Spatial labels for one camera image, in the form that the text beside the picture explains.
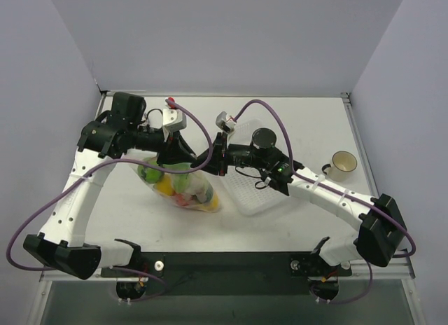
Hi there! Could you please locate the white fake cauliflower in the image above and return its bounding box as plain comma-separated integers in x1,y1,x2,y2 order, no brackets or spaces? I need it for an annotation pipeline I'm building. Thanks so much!
182,173,213,203

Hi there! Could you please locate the clear zip top bag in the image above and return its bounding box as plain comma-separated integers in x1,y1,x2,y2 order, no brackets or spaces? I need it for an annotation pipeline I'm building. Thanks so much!
129,163,217,211

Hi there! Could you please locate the white plastic basket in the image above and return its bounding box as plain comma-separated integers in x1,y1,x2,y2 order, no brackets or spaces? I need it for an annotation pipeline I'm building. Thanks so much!
222,118,288,216

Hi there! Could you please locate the yellow fake lemon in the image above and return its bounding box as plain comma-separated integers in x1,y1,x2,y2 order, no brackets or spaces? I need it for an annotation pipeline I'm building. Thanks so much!
199,192,220,212

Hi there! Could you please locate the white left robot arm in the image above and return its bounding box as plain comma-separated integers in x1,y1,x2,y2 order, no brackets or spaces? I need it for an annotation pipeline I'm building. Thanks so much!
23,92,195,279

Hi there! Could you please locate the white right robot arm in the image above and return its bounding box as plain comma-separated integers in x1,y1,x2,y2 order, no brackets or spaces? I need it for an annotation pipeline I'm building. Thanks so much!
193,128,406,275

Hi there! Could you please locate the red fake dragon fruit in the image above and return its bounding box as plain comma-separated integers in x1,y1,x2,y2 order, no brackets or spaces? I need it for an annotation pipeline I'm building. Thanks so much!
171,193,196,207

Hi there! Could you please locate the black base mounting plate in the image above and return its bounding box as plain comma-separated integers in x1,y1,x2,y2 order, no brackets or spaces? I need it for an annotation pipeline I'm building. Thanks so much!
101,251,352,298

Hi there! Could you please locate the cream mug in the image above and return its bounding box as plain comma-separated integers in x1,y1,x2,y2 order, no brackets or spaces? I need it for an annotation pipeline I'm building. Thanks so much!
321,151,358,182

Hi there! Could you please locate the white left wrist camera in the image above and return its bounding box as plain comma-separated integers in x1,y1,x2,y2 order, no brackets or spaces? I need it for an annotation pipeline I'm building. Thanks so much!
162,97,187,135

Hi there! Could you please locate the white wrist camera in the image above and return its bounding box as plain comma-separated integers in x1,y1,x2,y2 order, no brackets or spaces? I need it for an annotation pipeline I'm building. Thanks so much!
162,97,187,135
216,111,237,134

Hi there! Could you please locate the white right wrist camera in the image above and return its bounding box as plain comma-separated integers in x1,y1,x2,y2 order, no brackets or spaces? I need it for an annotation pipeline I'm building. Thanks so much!
216,111,237,134

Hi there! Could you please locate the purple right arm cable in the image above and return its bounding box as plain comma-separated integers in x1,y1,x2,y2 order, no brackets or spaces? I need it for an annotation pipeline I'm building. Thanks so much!
233,99,418,305

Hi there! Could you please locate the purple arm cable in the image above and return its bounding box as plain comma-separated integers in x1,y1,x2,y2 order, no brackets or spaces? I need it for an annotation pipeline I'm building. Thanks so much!
233,99,418,305
6,100,214,270

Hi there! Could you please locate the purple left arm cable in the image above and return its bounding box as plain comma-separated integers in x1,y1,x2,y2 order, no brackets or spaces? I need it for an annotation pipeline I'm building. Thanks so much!
6,100,214,270

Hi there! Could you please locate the aluminium front rail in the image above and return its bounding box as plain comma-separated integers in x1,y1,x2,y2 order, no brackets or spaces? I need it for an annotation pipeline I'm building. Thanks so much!
42,245,409,282

